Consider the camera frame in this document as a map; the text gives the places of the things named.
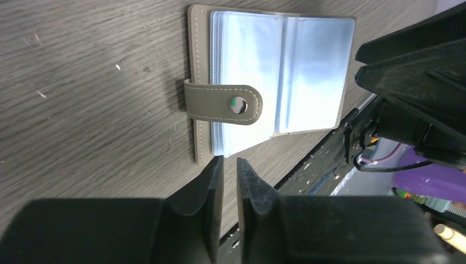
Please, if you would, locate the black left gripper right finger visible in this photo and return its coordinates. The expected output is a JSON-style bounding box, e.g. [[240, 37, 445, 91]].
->
[[237, 158, 451, 263]]

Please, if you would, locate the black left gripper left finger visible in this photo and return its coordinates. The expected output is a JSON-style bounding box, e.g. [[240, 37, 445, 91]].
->
[[1, 156, 224, 263]]

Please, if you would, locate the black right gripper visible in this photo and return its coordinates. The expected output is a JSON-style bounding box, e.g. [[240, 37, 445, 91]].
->
[[344, 2, 465, 172]]

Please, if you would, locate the grey card holder wallet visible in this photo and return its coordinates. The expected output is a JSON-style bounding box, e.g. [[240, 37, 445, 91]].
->
[[184, 4, 356, 165]]

